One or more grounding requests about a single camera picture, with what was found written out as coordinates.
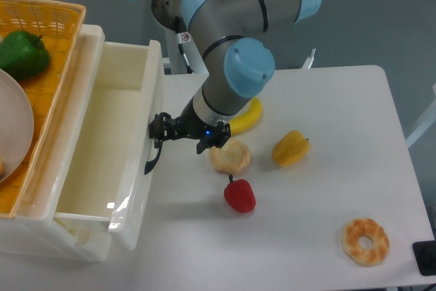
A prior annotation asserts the yellow banana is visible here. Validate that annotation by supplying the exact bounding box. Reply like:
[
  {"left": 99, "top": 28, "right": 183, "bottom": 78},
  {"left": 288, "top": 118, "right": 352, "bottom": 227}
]
[{"left": 230, "top": 97, "right": 263, "bottom": 135}]

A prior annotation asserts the red bell pepper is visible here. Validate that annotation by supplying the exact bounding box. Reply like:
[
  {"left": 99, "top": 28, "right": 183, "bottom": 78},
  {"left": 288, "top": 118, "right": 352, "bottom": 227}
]
[{"left": 223, "top": 174, "right": 256, "bottom": 214}]

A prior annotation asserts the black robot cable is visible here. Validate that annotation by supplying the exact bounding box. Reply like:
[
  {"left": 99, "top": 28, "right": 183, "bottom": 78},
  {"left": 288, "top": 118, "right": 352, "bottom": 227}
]
[{"left": 174, "top": 16, "right": 196, "bottom": 74}]

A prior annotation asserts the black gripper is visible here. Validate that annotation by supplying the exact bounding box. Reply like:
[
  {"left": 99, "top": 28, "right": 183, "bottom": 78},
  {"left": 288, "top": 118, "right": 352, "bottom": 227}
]
[{"left": 149, "top": 99, "right": 231, "bottom": 158}]

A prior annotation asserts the toasted bagel ring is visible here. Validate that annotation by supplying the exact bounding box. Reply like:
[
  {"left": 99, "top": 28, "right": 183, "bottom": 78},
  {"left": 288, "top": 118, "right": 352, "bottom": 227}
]
[{"left": 341, "top": 217, "right": 390, "bottom": 267}]

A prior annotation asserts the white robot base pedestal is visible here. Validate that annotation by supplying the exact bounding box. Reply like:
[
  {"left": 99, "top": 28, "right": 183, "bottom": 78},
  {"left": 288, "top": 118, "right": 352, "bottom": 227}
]
[{"left": 151, "top": 0, "right": 211, "bottom": 76}]

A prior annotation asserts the green bell pepper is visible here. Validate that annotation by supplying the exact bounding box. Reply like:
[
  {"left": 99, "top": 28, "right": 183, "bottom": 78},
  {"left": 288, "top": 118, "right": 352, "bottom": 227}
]
[{"left": 1, "top": 30, "right": 50, "bottom": 82}]

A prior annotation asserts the black device at edge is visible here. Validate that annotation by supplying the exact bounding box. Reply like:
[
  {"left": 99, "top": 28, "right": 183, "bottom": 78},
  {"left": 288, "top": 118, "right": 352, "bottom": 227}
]
[{"left": 412, "top": 241, "right": 436, "bottom": 276}]

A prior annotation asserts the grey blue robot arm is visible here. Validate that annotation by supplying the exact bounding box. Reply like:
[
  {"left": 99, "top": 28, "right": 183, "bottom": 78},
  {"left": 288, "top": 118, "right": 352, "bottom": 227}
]
[{"left": 149, "top": 0, "right": 322, "bottom": 153}]

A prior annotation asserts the white drawer cabinet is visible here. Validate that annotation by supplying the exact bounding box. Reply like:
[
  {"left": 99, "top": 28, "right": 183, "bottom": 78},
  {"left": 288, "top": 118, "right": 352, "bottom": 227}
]
[{"left": 1, "top": 25, "right": 105, "bottom": 260}]

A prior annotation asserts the round cream bread roll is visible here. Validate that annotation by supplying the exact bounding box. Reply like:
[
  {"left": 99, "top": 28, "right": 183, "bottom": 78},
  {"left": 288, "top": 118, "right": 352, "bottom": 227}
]
[{"left": 209, "top": 138, "right": 251, "bottom": 174}]

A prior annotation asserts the yellow bell pepper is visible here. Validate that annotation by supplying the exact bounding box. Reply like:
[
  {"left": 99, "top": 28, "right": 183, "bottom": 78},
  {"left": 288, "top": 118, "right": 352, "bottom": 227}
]
[{"left": 271, "top": 130, "right": 311, "bottom": 167}]

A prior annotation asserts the beige plate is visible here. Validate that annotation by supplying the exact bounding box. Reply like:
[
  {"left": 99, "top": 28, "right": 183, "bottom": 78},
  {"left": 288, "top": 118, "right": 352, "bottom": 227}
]
[{"left": 1, "top": 71, "right": 34, "bottom": 181}]

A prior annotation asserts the orange woven basket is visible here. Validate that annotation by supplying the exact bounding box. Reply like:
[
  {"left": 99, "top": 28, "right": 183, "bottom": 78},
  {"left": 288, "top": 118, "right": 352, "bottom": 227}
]
[{"left": 1, "top": 0, "right": 86, "bottom": 219}]

